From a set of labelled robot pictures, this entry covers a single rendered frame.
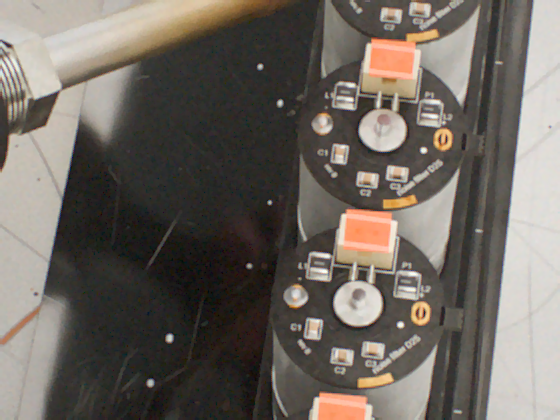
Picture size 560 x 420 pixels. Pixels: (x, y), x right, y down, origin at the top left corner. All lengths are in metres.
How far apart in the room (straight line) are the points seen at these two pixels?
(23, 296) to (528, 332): 0.09
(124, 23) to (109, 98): 0.08
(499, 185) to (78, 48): 0.07
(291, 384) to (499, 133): 0.05
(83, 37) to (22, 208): 0.09
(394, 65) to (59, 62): 0.05
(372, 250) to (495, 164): 0.03
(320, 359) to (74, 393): 0.07
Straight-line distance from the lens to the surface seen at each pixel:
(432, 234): 0.34
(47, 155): 0.39
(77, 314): 0.37
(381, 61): 0.32
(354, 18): 0.33
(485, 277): 0.32
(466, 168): 0.37
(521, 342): 0.38
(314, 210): 0.33
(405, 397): 0.32
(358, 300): 0.31
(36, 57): 0.29
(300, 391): 0.32
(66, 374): 0.37
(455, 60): 0.35
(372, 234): 0.31
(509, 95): 0.33
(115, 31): 0.31
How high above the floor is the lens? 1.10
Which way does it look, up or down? 65 degrees down
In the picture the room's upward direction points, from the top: straight up
